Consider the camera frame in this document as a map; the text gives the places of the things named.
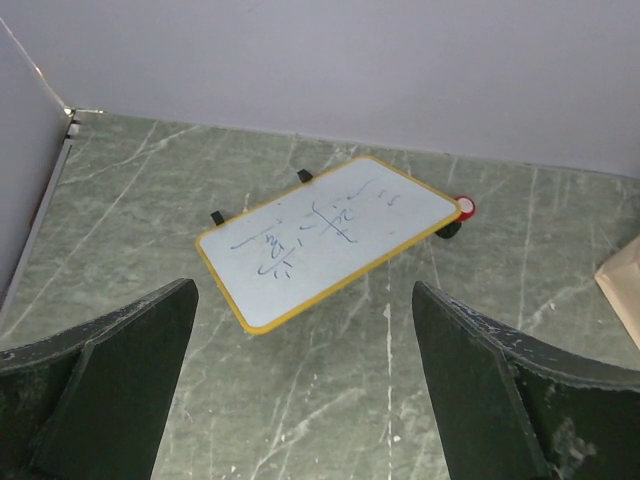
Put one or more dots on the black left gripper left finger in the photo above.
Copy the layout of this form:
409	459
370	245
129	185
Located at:
92	401

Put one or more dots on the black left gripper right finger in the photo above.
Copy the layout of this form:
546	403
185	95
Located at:
509	406

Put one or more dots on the checkered paper bag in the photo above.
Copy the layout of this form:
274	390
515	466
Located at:
619	280

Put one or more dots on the red black stamp knob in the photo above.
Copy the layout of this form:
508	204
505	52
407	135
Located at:
467	210

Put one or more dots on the yellow framed whiteboard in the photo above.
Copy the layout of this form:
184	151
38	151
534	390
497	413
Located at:
278	259

